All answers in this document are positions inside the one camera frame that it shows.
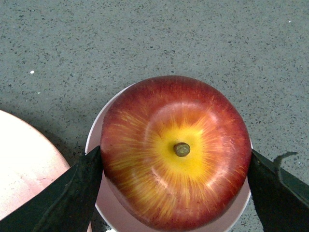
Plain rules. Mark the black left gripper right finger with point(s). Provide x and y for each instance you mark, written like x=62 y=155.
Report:
x=280 y=199

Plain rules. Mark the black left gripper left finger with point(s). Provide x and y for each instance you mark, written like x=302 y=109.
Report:
x=66 y=205

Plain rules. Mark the red yellow apple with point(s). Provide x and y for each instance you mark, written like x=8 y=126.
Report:
x=176 y=152

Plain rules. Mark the pink round plate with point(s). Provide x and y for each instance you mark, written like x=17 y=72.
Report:
x=29 y=163

